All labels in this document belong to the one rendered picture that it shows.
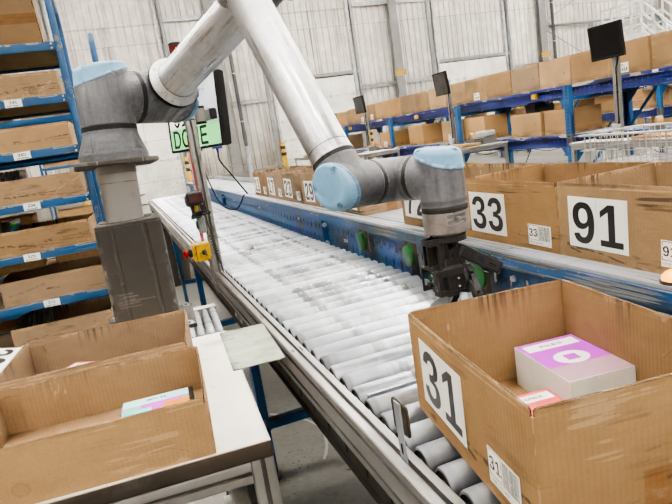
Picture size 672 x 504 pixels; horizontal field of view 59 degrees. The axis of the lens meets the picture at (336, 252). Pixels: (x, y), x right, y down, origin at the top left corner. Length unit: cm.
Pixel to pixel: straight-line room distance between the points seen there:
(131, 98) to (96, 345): 68
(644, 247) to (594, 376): 37
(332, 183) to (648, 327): 56
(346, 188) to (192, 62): 75
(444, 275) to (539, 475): 54
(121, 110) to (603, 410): 144
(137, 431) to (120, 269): 82
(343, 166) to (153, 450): 58
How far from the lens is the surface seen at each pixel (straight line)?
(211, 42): 162
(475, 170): 216
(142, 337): 158
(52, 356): 162
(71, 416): 131
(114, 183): 176
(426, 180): 113
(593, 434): 71
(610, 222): 129
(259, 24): 126
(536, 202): 145
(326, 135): 113
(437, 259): 117
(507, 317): 107
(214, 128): 252
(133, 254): 175
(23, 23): 283
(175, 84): 177
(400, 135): 1195
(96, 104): 176
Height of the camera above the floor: 123
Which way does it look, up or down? 11 degrees down
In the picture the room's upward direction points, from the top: 9 degrees counter-clockwise
